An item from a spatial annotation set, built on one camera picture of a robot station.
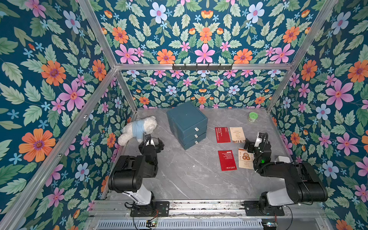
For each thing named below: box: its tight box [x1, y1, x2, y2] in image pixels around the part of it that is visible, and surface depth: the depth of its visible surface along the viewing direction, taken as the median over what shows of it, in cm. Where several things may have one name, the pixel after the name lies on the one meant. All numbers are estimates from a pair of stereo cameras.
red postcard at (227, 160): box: [217, 149, 238, 172], surface depth 93 cm
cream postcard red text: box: [229, 126, 246, 144], surface depth 107 cm
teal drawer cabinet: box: [166, 101, 208, 146], surface depth 88 cm
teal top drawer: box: [175, 124, 207, 138], surface depth 86 cm
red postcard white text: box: [214, 126, 231, 144], surface depth 107 cm
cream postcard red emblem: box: [238, 147, 254, 170], surface depth 94 cm
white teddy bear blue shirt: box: [117, 115, 158, 146], surface depth 100 cm
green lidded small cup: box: [248, 111, 259, 123], surface depth 113 cm
